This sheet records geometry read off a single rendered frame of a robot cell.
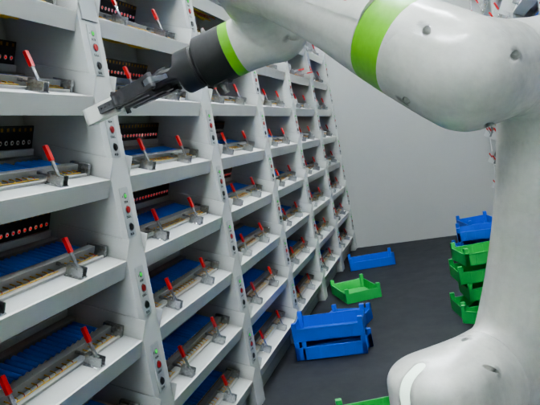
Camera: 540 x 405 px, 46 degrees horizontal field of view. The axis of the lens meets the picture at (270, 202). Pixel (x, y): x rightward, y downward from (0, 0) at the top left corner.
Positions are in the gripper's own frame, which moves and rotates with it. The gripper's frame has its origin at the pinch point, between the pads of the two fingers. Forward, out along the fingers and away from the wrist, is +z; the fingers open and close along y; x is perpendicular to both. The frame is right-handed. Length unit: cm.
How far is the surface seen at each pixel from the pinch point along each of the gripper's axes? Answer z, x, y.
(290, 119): 19, 5, 240
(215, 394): 43, -81, 82
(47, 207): 22.3, -11.3, 5.7
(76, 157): 26.5, -0.4, 30.1
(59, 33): 18.6, 27.5, 30.4
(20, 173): 25.9, -2.8, 6.6
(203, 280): 32, -44, 82
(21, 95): 16.7, 10.3, 3.4
